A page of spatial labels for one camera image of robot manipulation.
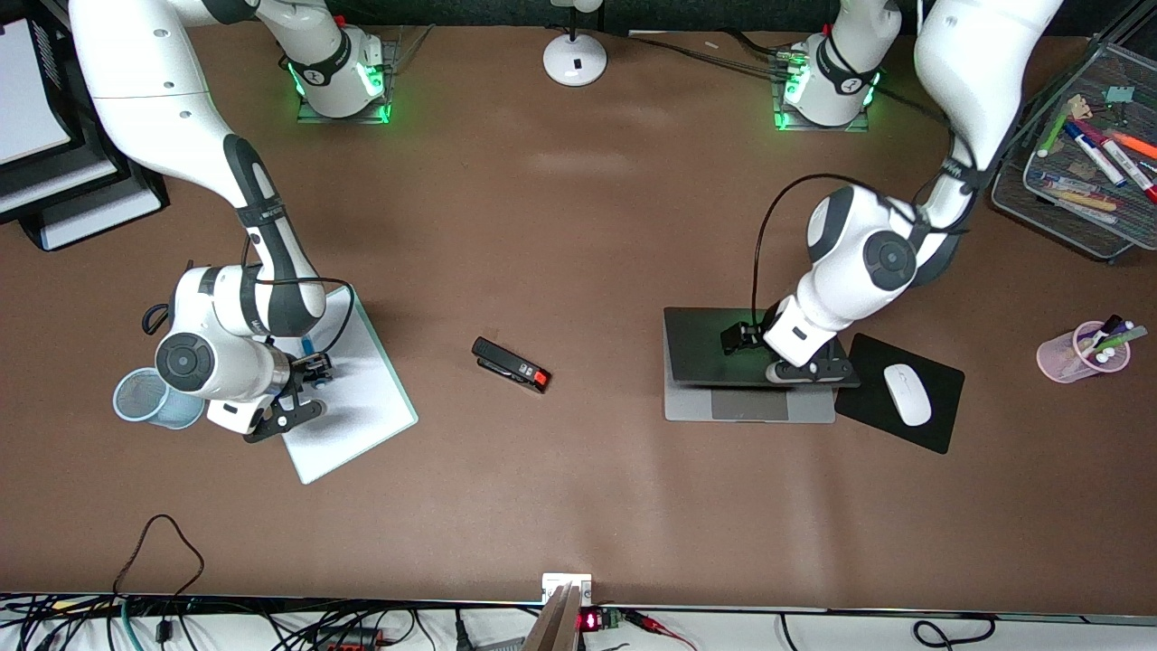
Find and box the black coiled cable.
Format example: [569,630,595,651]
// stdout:
[776,613,1000,651]

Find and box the blue mesh pen cup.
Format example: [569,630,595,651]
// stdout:
[112,366,207,430]

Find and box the blue white marker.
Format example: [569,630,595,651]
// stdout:
[1063,120,1128,188]

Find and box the orange marker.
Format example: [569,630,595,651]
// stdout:
[1103,128,1157,161]

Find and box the dark looped cable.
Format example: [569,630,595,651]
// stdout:
[112,514,205,645]

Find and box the purple marker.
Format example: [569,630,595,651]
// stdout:
[1076,318,1135,350]

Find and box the grey metal bracket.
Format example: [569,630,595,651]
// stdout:
[522,583,584,651]

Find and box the pink mesh pen cup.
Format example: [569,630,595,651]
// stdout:
[1037,321,1133,384]

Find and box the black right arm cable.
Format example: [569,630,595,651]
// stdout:
[240,231,356,358]

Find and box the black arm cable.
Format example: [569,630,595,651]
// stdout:
[750,174,973,317]
[240,231,356,358]

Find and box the black mouse pad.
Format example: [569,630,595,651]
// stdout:
[833,333,966,456]

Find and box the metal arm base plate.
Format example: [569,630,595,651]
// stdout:
[296,41,391,125]
[773,45,873,134]

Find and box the black stacked paper tray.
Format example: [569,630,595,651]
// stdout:
[0,0,172,253]

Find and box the black cable bundle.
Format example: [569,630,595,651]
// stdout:
[624,30,805,78]

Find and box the white round-base stand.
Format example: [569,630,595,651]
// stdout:
[542,0,608,89]

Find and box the silver laptop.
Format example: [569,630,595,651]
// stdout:
[663,307,862,424]

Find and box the white mounting plate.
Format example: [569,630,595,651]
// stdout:
[541,573,594,607]

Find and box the black red stapler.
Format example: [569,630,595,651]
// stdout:
[471,336,552,395]

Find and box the white computer mouse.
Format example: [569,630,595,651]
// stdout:
[882,363,933,428]

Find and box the green marker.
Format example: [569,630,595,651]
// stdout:
[1092,325,1149,356]
[1037,107,1072,158]

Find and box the red wire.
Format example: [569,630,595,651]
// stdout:
[624,609,699,651]

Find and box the blue label marker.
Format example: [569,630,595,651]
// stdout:
[1038,170,1101,194]

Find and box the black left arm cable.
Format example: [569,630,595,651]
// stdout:
[750,174,973,317]

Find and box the metal mesh desk organizer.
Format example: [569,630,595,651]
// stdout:
[992,36,1157,265]

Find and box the yellow marker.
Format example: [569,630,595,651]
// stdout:
[1051,187,1124,215]

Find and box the black marker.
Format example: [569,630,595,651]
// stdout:
[1080,314,1124,354]

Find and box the black cable tangle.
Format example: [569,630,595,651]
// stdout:
[0,592,435,651]

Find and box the mint clipboard with paper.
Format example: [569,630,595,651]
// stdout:
[271,283,419,486]

